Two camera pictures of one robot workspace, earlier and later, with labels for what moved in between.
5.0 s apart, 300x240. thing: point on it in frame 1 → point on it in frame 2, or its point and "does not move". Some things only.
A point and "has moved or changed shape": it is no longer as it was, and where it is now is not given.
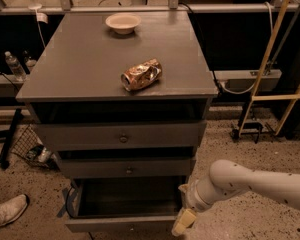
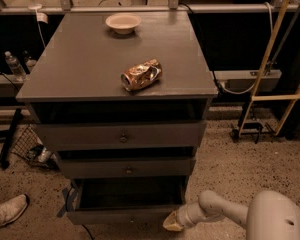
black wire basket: [29, 146] does not move
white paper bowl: [123, 23] does not move
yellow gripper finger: [185, 218] → [170, 223]
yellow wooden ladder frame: [298, 95] does not move
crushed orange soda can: [141, 75] does not move
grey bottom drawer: [135, 204] has moved or changed shape
